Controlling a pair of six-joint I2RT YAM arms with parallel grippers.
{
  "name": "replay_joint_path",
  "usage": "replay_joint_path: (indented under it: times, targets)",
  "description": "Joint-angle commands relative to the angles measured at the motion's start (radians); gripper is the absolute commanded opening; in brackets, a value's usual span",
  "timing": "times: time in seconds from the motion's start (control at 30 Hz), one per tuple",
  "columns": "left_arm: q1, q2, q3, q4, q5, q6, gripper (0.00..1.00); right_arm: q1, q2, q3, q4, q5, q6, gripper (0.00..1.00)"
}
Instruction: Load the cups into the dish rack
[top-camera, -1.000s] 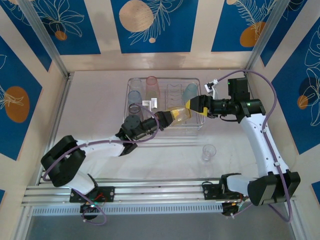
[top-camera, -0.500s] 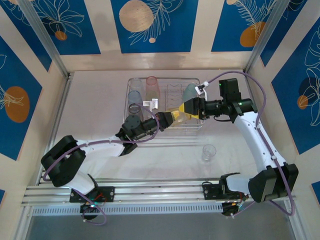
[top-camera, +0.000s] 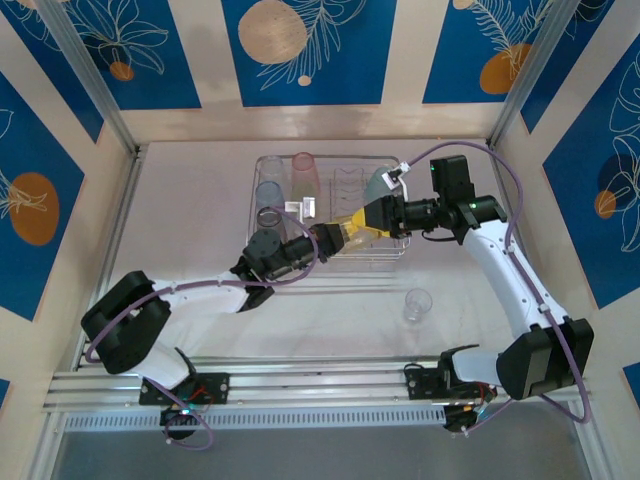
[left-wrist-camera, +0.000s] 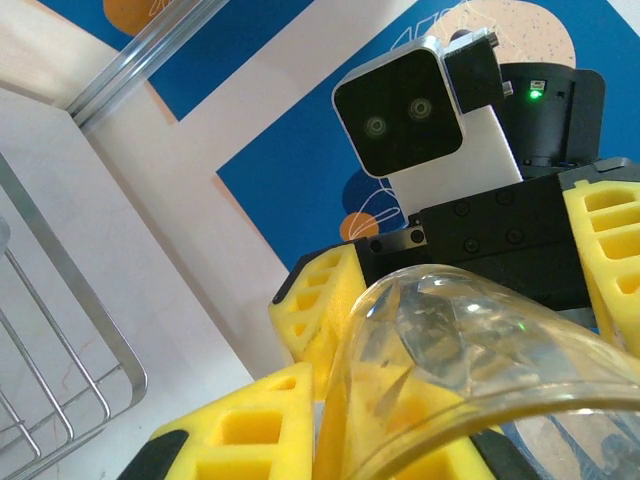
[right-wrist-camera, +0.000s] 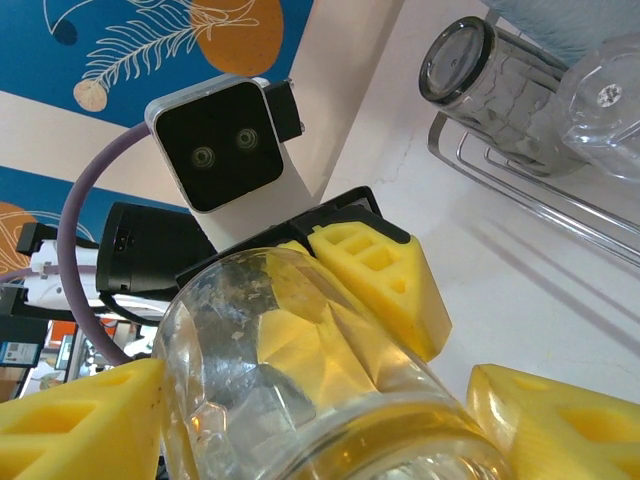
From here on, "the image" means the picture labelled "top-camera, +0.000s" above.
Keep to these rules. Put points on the small clear faceted cup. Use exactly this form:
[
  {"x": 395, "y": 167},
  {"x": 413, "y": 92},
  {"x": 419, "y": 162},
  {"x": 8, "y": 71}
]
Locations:
[{"x": 418, "y": 302}]

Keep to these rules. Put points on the small electronics board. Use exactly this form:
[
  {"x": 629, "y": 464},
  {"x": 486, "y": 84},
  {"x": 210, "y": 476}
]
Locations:
[
  {"x": 460, "y": 417},
  {"x": 175, "y": 417}
]

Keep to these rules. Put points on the pink translucent cup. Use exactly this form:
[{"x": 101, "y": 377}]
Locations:
[{"x": 305, "y": 170}]

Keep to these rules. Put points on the grey tinted cup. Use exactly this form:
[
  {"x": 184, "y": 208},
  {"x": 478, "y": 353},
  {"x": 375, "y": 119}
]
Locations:
[{"x": 270, "y": 220}]

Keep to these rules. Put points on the aluminium frame post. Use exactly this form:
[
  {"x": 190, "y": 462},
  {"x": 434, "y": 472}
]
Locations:
[
  {"x": 92, "y": 75},
  {"x": 530, "y": 75}
]

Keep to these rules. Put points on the blue floral wall panel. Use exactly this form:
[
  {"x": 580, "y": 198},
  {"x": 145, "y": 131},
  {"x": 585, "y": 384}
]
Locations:
[
  {"x": 350, "y": 60},
  {"x": 562, "y": 60},
  {"x": 165, "y": 60},
  {"x": 575, "y": 225},
  {"x": 45, "y": 165},
  {"x": 60, "y": 75},
  {"x": 450, "y": 50},
  {"x": 632, "y": 380},
  {"x": 4, "y": 395}
]

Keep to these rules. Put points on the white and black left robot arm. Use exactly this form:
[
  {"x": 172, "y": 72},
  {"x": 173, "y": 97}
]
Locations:
[{"x": 210, "y": 297}]

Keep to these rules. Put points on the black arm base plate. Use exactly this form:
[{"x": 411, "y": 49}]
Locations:
[
  {"x": 412, "y": 387},
  {"x": 220, "y": 395}
]

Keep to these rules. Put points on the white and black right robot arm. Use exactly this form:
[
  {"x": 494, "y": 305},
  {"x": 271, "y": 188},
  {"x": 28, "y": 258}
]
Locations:
[{"x": 505, "y": 270}]

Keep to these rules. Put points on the blue tinted cup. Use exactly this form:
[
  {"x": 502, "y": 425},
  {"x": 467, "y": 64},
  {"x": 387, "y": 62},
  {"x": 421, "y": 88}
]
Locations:
[{"x": 270, "y": 195}]

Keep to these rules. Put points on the tall clear cup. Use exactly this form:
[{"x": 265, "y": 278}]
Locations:
[{"x": 272, "y": 167}]

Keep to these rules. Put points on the teal translucent cup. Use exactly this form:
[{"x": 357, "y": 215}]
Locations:
[{"x": 375, "y": 185}]

